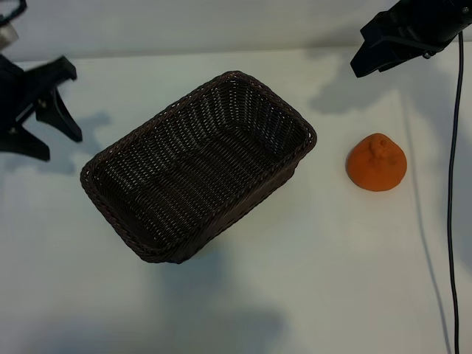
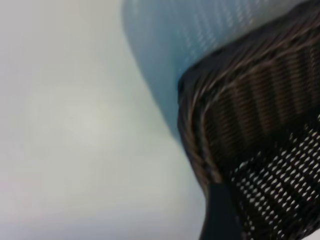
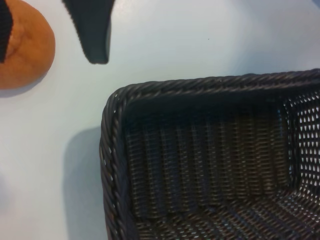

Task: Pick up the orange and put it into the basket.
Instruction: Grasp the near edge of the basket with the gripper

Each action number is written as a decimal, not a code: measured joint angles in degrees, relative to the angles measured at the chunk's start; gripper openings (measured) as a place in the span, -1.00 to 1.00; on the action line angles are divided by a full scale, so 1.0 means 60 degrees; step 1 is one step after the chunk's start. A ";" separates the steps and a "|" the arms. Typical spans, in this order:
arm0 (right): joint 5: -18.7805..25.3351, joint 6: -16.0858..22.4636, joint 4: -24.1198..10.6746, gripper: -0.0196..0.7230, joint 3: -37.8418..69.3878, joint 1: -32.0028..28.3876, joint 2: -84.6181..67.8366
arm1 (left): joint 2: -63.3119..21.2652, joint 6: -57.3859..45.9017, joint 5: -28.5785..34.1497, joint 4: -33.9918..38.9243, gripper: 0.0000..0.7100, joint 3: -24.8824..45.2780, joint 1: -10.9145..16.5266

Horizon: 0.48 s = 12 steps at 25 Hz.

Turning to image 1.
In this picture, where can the dark brown woven basket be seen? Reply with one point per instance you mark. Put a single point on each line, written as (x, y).
(191, 166)

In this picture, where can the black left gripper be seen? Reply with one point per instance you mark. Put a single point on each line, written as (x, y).
(22, 96)

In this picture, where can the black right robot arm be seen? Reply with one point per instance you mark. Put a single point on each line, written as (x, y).
(461, 14)

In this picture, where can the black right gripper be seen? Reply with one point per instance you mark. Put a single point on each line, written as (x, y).
(424, 26)

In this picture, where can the orange fruit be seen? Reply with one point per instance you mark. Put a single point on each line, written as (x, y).
(376, 166)

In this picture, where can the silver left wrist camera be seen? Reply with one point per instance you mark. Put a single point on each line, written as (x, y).
(7, 35)

